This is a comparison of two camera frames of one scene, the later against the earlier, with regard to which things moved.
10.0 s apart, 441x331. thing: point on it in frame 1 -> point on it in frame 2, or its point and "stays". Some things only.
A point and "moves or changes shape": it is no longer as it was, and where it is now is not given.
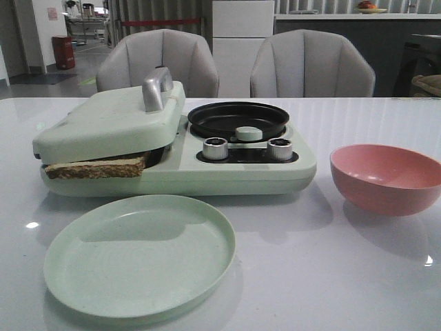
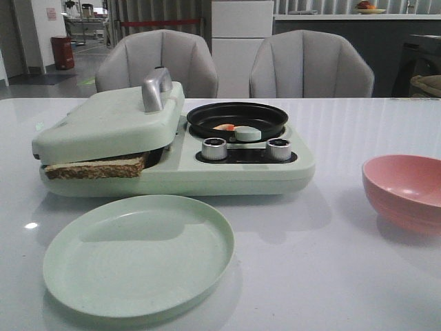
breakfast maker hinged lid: (131, 120) stays
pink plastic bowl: (385, 181) moves or changes shape
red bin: (64, 52) stays
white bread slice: (111, 168) stays
